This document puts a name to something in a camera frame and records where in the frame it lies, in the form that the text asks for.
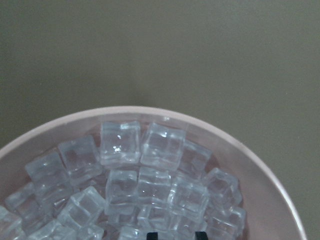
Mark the pink bowl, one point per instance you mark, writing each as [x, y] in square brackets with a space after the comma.
[271, 214]

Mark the pile of clear ice cubes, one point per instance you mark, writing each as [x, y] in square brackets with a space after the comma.
[127, 184]

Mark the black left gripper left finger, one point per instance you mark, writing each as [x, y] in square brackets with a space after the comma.
[152, 236]

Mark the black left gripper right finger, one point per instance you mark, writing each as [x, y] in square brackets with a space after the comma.
[200, 235]

